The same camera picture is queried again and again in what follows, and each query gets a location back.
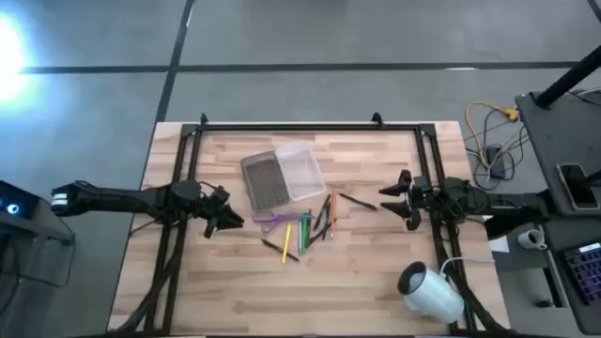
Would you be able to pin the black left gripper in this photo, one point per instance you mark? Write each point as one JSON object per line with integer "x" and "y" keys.
{"x": 213, "y": 204}

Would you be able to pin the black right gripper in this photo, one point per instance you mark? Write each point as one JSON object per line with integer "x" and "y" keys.
{"x": 420, "y": 195}

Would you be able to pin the black pen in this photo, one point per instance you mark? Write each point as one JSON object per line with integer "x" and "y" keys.
{"x": 319, "y": 235}
{"x": 322, "y": 211}
{"x": 358, "y": 201}
{"x": 280, "y": 250}

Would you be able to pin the clear plastic pencil box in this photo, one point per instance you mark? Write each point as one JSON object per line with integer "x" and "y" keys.
{"x": 265, "y": 180}

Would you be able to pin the yellow pencil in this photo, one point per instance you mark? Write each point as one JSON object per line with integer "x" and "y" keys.
{"x": 286, "y": 243}

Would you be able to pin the orange pencil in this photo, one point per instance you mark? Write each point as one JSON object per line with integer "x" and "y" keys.
{"x": 333, "y": 216}

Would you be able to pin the light grey pen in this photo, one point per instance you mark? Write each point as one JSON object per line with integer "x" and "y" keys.
{"x": 300, "y": 239}

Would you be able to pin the green marker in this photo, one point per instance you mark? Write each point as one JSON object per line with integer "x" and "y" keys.
{"x": 305, "y": 235}

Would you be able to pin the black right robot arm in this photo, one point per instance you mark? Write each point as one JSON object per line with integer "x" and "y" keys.
{"x": 469, "y": 199}

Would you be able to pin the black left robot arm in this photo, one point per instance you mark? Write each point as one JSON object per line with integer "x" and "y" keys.
{"x": 117, "y": 197}

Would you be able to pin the clear plastic supply box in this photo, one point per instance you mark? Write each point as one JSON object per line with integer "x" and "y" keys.
{"x": 300, "y": 171}

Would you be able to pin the black power adapter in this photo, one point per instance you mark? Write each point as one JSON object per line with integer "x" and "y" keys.
{"x": 496, "y": 162}

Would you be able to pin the white paper sheet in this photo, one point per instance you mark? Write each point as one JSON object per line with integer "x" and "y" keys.
{"x": 500, "y": 245}

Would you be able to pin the black desk leg bar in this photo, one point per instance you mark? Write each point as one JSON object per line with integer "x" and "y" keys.
{"x": 512, "y": 227}

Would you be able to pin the white mug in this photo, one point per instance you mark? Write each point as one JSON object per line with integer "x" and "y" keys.
{"x": 530, "y": 239}

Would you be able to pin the dark grey desk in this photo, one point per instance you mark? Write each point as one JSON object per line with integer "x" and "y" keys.
{"x": 549, "y": 136}

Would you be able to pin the black smartphone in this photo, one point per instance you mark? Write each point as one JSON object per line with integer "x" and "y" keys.
{"x": 577, "y": 185}

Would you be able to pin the backlit keyboard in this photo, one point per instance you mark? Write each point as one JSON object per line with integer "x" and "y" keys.
{"x": 587, "y": 274}

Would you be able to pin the black pole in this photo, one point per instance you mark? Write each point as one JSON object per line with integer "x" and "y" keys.
{"x": 568, "y": 77}

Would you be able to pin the black device with blue light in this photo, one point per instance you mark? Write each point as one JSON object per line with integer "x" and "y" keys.
{"x": 14, "y": 204}

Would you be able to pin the black frame clamp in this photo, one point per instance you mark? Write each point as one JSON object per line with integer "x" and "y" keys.
{"x": 204, "y": 118}
{"x": 377, "y": 119}

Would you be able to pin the white table camera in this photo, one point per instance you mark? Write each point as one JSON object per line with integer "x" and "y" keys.
{"x": 429, "y": 293}

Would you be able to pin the black metal table frame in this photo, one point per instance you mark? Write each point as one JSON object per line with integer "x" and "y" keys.
{"x": 305, "y": 127}

